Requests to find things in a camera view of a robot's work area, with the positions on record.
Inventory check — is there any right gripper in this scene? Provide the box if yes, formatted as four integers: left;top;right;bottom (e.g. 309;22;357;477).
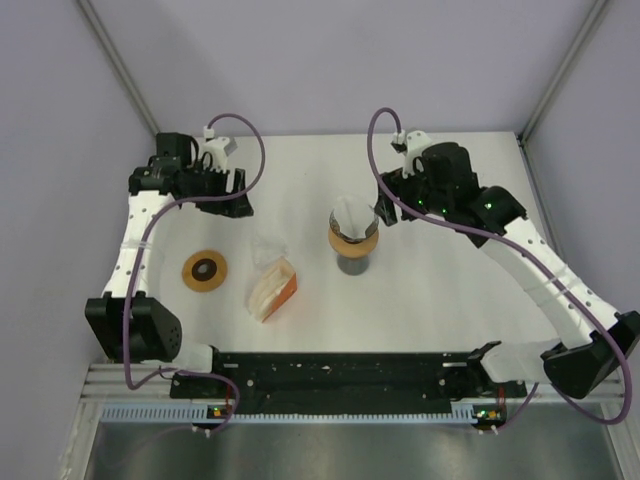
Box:
375;161;451;226

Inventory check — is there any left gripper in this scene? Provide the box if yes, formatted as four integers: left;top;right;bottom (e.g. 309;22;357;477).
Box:
182;161;252;218

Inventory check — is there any wooden dripper ring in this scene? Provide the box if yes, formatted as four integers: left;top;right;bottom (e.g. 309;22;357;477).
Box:
181;249;231;293
327;227;381;260

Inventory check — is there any grey glass carafe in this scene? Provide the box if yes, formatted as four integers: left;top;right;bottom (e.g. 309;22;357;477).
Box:
336;254;370;276

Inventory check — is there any orange coffee filter box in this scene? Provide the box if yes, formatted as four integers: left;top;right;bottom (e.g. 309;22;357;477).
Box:
247;257;298;322

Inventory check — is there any grey glass dripper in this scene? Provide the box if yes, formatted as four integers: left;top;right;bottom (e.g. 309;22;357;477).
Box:
329;205;379;243

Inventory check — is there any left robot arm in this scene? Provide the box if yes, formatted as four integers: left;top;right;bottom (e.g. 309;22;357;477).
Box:
85;128;254;397

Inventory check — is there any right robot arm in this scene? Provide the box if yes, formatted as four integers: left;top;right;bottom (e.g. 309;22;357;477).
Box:
375;131;639;399

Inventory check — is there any clear glass dripper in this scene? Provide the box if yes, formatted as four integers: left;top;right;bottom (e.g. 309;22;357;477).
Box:
251;233;289;269

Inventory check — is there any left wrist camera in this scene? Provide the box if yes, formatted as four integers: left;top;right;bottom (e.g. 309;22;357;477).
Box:
201;127;237;173

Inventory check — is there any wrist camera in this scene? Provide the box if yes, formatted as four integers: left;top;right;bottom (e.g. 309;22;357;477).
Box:
201;127;237;173
391;130;434;178

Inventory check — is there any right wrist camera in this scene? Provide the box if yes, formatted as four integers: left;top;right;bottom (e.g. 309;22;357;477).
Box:
391;130;434;178

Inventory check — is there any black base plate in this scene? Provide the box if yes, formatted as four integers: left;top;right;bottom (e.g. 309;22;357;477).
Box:
169;352;529;414

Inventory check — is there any aluminium frame rail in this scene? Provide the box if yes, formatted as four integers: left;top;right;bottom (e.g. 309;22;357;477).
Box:
81;363;623;404

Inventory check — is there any grey cable duct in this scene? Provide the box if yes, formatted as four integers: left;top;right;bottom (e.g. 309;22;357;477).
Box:
101;404;504;425

